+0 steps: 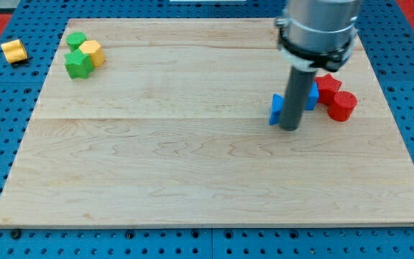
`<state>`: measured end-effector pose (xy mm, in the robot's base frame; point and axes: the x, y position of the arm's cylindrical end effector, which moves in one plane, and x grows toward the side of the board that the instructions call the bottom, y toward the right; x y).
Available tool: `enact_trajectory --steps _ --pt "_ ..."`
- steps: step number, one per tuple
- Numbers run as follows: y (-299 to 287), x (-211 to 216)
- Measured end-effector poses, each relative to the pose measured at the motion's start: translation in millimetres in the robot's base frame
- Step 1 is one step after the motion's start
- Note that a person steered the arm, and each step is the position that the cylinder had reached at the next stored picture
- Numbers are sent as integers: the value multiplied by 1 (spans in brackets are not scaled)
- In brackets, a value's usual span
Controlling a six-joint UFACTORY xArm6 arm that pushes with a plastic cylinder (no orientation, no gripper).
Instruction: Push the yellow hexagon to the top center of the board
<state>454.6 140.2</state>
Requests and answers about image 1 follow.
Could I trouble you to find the red cylinder block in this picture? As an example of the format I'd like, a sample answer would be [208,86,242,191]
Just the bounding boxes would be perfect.
[327,91,358,122]

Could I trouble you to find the green star block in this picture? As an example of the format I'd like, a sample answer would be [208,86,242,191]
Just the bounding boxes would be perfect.
[64,49,94,79]

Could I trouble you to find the red star block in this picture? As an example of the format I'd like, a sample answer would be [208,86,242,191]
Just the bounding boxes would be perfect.
[315,73,342,105]

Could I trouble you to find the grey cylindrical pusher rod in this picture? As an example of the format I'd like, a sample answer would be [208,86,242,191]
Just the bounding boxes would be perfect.
[279,66,316,131]

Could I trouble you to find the yellow hexagon block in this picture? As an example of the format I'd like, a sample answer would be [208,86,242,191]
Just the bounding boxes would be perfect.
[79,40,106,67]

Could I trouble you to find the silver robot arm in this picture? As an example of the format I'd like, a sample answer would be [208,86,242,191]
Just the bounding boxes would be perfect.
[275,0,362,72]

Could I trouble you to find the blue triangle block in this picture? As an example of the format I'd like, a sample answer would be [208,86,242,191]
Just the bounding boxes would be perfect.
[269,94,284,125]

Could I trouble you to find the blue cube block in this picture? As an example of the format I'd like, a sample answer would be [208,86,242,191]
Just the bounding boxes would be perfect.
[305,82,319,111]

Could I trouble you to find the yellow block off board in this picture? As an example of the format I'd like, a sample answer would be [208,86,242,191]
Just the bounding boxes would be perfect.
[1,39,28,64]

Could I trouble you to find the light wooden board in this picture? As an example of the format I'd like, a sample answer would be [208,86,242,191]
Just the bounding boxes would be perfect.
[0,19,414,230]

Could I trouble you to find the green cylinder block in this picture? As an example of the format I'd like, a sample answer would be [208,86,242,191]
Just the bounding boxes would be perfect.
[66,32,87,52]

